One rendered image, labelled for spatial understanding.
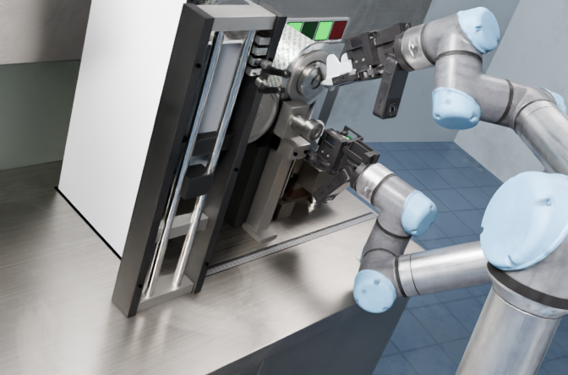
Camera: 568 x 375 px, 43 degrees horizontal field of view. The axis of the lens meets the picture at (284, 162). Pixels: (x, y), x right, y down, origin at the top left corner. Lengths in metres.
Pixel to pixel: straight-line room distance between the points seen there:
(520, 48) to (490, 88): 3.34
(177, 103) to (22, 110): 0.53
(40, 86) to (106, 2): 0.27
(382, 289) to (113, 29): 0.64
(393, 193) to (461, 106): 0.29
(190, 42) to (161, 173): 0.21
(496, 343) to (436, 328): 2.19
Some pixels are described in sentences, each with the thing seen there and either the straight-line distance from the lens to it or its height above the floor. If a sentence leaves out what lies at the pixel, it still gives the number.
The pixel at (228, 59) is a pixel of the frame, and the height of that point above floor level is 1.36.
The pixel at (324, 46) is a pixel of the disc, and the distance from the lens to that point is 1.42.
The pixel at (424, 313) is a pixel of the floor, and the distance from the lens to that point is 3.13.
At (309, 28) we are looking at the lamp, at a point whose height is 1.19.
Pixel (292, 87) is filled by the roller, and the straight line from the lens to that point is 1.40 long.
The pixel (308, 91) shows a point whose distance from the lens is 1.42.
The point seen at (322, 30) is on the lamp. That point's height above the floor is 1.19.
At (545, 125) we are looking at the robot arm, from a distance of 1.15.
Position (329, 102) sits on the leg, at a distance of 2.45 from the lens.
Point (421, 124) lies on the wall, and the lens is 4.54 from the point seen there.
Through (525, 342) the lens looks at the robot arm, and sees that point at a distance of 0.90.
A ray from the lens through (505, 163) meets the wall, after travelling 4.57.
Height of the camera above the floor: 1.76
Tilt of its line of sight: 28 degrees down
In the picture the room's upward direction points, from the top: 19 degrees clockwise
